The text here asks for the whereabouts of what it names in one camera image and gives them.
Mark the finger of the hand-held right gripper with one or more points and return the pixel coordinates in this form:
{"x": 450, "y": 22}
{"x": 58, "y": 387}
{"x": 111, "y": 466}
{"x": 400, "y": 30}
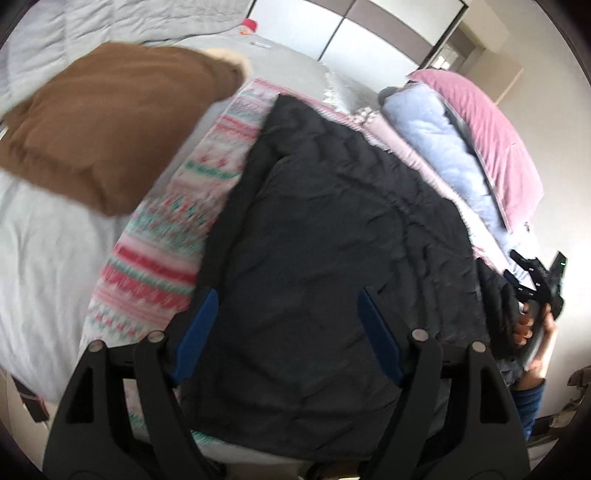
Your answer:
{"x": 525, "y": 262}
{"x": 518, "y": 285}

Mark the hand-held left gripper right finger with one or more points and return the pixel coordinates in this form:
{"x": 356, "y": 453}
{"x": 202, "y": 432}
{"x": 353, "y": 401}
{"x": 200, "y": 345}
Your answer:
{"x": 378, "y": 332}

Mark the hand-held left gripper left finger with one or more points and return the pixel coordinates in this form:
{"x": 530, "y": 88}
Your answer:
{"x": 201, "y": 325}

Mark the black puffer jacket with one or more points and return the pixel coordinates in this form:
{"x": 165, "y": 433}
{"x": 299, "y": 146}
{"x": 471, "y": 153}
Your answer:
{"x": 323, "y": 230}

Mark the person's right hand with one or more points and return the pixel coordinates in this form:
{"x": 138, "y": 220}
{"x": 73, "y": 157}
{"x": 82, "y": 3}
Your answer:
{"x": 521, "y": 330}

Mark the olive grey object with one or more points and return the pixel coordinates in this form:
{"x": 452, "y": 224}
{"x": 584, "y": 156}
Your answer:
{"x": 579, "y": 383}

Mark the patterned red green blanket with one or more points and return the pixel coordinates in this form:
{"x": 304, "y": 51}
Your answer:
{"x": 184, "y": 194}

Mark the beige door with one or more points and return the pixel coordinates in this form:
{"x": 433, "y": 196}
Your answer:
{"x": 498, "y": 74}

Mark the white fringed cloth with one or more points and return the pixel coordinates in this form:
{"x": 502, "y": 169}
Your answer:
{"x": 351, "y": 90}

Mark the white and brown wardrobe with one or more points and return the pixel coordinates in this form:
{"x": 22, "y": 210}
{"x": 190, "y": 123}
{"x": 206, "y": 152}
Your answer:
{"x": 369, "y": 27}

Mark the small white object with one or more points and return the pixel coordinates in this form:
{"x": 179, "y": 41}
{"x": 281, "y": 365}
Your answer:
{"x": 261, "y": 44}

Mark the small red object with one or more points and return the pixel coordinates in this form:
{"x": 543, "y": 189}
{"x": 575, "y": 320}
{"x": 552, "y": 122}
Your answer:
{"x": 250, "y": 25}

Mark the grey quilted duvet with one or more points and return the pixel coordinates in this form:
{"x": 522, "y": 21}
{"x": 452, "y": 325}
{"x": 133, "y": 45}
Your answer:
{"x": 69, "y": 27}

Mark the dark bed frame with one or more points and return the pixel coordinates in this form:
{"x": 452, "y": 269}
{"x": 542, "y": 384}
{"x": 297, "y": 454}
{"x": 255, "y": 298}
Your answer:
{"x": 32, "y": 399}

